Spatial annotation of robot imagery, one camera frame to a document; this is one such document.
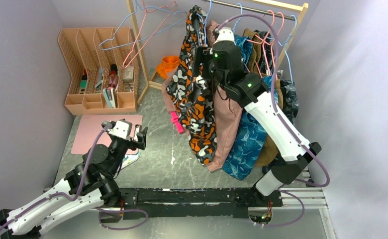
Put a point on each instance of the brown hanging shorts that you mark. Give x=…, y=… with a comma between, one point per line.
x=261, y=61

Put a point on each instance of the orange knitted object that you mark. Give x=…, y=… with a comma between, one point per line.
x=168, y=64

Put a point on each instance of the white teal stapler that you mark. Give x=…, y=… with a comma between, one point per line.
x=129, y=159

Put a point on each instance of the pink empty wire hanger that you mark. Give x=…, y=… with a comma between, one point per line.
x=152, y=24

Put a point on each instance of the pink hanging shorts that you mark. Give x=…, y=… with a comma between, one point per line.
x=227, y=114

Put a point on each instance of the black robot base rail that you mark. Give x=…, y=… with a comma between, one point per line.
x=190, y=202

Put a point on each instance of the orange camouflage shorts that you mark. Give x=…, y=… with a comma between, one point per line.
x=193, y=96

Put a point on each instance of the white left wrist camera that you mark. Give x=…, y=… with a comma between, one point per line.
x=120, y=129

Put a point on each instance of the light blue wire hanger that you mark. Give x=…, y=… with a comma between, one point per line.
x=203, y=20

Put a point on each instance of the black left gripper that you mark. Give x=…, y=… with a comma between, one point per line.
x=141, y=141

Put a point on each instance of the dark leaf print shorts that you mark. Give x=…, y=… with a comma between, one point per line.
x=287, y=101

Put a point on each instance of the pink mat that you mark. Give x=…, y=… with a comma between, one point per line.
x=90, y=126

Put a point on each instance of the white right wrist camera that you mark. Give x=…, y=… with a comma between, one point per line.
x=225, y=34

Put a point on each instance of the pink clip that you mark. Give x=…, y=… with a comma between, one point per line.
x=175, y=121

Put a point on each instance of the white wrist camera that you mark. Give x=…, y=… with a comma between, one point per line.
x=120, y=129
x=225, y=34

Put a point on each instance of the peach desk organizer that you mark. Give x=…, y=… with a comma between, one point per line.
x=99, y=82

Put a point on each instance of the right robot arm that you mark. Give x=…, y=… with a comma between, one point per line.
x=222, y=63

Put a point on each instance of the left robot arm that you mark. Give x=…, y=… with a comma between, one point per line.
x=90, y=185

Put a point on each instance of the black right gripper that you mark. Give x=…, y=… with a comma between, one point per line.
x=202, y=55

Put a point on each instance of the blue leaf print shorts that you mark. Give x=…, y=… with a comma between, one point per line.
x=235, y=164

